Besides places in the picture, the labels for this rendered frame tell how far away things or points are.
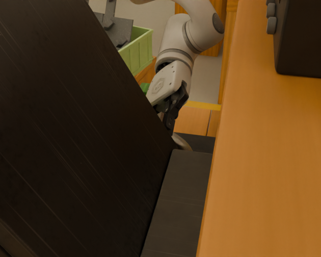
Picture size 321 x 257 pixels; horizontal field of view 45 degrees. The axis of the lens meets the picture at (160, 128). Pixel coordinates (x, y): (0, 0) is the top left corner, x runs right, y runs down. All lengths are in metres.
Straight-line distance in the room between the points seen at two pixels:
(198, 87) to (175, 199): 2.84
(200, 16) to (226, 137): 0.66
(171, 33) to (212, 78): 2.65
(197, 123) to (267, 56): 1.10
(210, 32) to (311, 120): 0.65
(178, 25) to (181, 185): 0.43
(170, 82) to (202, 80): 2.73
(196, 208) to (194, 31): 0.43
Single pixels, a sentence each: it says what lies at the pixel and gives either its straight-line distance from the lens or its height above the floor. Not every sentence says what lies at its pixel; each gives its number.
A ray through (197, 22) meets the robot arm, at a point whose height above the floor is 1.36.
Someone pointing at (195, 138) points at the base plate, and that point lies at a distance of 1.27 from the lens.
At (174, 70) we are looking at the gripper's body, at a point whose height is 1.29.
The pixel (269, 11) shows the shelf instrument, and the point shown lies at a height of 1.56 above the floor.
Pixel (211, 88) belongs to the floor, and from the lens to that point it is 3.39.
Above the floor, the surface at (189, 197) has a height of 1.24.
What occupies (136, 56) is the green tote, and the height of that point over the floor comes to 0.88.
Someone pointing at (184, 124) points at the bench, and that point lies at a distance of 1.37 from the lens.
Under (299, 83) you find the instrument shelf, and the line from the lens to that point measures 0.26.
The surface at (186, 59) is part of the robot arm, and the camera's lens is 0.85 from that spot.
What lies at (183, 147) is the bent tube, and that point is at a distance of 0.78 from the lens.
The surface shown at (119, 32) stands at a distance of 1.87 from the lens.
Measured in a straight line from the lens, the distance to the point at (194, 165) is 0.64.
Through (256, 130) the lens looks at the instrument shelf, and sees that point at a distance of 0.21.
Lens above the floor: 1.66
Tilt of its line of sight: 35 degrees down
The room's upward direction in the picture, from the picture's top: straight up
